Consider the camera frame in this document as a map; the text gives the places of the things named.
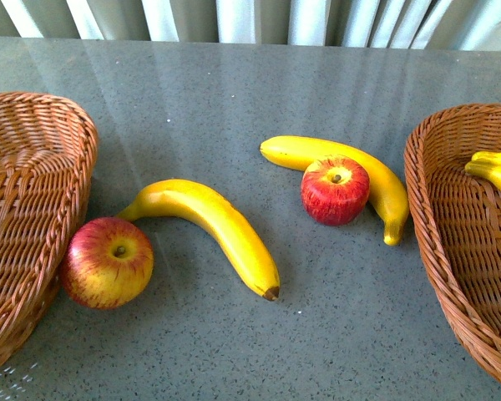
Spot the left brown wicker basket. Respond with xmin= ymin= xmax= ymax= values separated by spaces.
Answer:
xmin=0 ymin=92 xmax=99 ymax=367

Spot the white pleated curtain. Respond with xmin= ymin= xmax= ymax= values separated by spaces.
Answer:
xmin=0 ymin=0 xmax=501 ymax=51

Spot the large yellow banana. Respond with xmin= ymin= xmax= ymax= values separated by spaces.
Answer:
xmin=117 ymin=179 xmax=281 ymax=302

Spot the dark red apple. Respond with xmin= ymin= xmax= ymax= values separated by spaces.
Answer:
xmin=300 ymin=155 xmax=370 ymax=226

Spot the right brown wicker basket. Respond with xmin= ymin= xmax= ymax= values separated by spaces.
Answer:
xmin=404 ymin=104 xmax=501 ymax=383

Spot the upper banana in basket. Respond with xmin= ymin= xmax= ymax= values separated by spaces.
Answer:
xmin=471 ymin=151 xmax=501 ymax=165

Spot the lower banana in basket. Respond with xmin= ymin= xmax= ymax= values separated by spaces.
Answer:
xmin=465 ymin=161 xmax=501 ymax=192

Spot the banana in basket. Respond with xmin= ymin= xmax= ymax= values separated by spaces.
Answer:
xmin=465 ymin=161 xmax=501 ymax=192
xmin=471 ymin=151 xmax=501 ymax=165

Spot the curved yellow banana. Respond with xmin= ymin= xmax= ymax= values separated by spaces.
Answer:
xmin=260 ymin=135 xmax=409 ymax=246

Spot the red yellow apple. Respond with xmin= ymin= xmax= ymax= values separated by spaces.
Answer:
xmin=59 ymin=217 xmax=154 ymax=309

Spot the brown wicker basket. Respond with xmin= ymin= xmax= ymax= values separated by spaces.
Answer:
xmin=0 ymin=92 xmax=99 ymax=367
xmin=404 ymin=104 xmax=501 ymax=383

